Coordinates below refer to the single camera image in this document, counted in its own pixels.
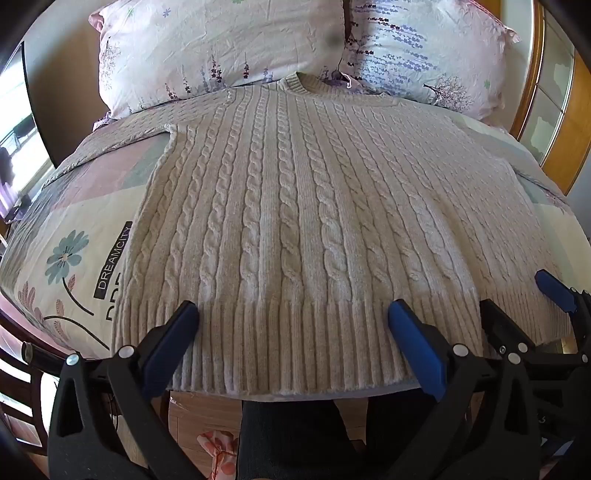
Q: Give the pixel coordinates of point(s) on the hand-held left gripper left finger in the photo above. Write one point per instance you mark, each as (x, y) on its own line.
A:
(171, 339)

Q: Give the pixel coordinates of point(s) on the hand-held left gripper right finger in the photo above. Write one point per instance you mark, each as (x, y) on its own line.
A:
(415, 344)

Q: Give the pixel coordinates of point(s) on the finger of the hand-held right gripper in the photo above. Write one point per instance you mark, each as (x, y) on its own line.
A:
(554, 287)
(501, 325)

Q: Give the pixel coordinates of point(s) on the pink floral slipper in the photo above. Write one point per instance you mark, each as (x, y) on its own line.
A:
(217, 454)

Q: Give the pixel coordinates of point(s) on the flower print bed quilt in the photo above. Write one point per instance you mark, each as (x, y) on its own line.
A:
(69, 230)

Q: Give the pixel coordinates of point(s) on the person's dark pants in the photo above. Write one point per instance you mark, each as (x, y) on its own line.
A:
(286, 438)

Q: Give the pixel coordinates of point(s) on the wooden headboard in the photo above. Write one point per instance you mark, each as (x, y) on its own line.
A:
(561, 106)

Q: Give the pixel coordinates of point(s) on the dark flat panel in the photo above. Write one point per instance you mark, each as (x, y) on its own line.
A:
(55, 97)

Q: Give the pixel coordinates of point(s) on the white lavender print pillow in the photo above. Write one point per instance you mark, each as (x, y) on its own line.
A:
(425, 46)

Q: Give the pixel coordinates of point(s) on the pink floral pillow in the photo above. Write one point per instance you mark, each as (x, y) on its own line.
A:
(207, 46)

